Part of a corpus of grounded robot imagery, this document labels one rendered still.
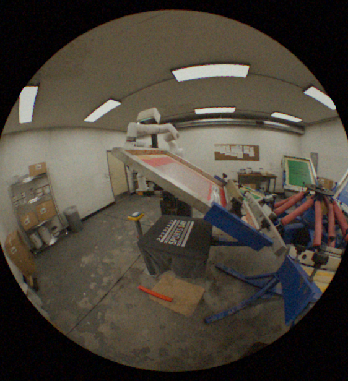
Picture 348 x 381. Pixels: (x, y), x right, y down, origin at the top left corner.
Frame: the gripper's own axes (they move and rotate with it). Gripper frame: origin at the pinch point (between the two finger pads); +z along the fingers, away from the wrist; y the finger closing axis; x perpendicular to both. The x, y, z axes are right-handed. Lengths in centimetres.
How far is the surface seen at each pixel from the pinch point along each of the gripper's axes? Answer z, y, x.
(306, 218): -1, -145, 1
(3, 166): 16, 313, 162
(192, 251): 37, -64, 18
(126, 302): 148, -25, 53
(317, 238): -1, -127, 30
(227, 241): 34, -85, 2
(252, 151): -80, -195, -378
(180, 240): 40, -54, 10
